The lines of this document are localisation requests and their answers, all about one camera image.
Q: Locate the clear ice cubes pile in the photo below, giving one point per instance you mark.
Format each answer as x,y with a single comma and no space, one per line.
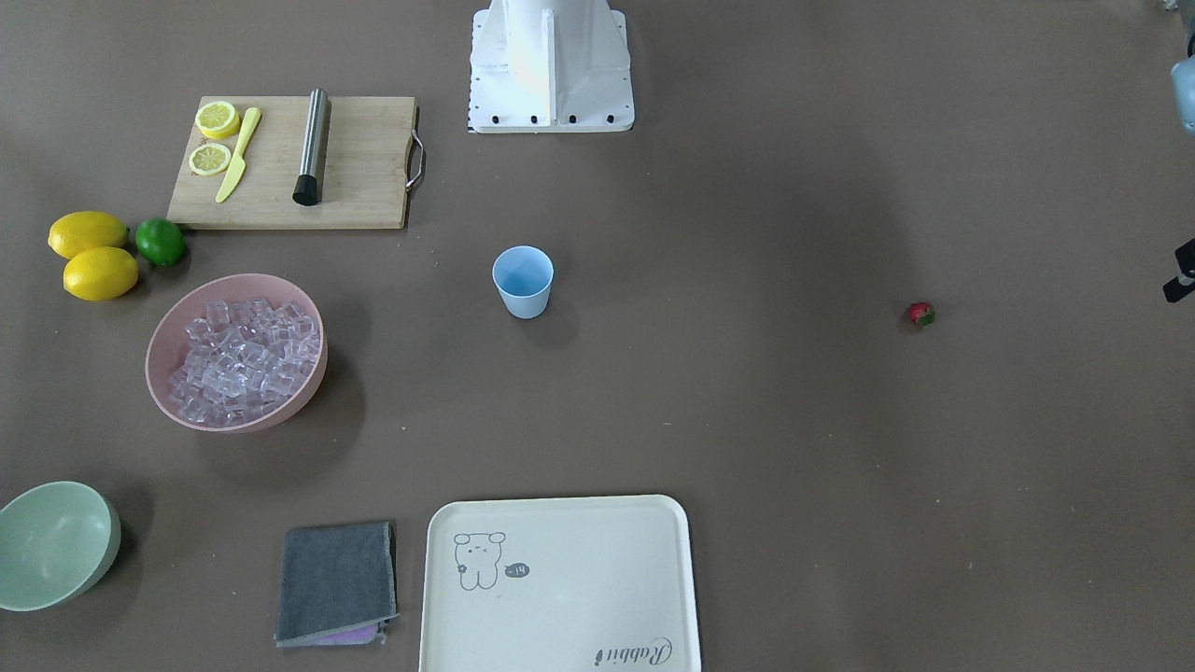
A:
244,360

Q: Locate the pink bowl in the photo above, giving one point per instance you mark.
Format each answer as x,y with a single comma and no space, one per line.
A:
168,344

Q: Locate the yellow lemon upper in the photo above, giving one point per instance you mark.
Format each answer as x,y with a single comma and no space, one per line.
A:
80,231

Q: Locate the green bowl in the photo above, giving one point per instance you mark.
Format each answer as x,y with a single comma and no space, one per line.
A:
57,540

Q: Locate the yellow lemon lower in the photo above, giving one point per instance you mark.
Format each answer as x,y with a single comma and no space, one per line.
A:
100,274

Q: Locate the yellow lemon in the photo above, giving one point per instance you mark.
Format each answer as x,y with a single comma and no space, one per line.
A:
100,274
80,231

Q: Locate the red strawberry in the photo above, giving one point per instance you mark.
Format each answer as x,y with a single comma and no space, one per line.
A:
921,314

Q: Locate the steel muddler black tip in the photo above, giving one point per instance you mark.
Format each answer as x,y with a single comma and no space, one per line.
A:
308,190

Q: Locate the lemon half upper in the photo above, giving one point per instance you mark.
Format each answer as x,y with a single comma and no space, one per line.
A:
217,120

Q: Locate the grey folded cloth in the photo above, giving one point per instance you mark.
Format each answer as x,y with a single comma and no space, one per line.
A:
337,586

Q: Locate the lemon slice lower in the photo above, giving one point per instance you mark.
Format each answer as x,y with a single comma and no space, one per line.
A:
210,158

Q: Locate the yellow plastic knife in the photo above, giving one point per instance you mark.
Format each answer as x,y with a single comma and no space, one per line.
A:
236,170

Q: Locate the green lime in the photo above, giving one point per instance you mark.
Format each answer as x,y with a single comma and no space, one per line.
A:
160,241

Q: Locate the light blue cup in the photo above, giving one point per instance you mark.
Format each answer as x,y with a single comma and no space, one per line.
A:
524,275

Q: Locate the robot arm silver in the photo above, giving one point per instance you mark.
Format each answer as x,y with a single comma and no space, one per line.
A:
1182,78

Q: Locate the cream rabbit tray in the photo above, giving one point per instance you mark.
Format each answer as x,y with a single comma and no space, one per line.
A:
560,584

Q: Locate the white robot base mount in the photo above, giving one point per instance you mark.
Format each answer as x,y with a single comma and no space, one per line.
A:
550,67

